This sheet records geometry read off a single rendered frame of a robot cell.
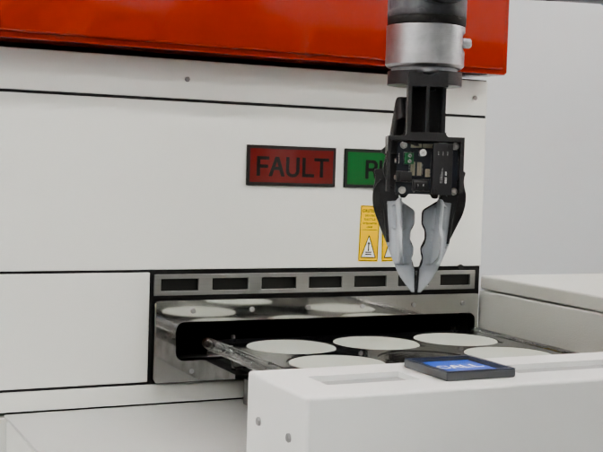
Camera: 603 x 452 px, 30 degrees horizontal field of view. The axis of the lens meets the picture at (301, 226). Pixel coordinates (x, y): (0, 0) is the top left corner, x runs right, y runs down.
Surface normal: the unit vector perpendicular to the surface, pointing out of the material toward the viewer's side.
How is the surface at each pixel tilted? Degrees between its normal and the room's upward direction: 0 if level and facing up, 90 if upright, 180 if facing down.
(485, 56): 90
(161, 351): 90
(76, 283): 90
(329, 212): 90
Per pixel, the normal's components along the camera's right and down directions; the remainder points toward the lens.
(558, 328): -0.90, 0.00
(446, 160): -0.04, 0.05
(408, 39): -0.47, 0.04
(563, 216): 0.43, 0.06
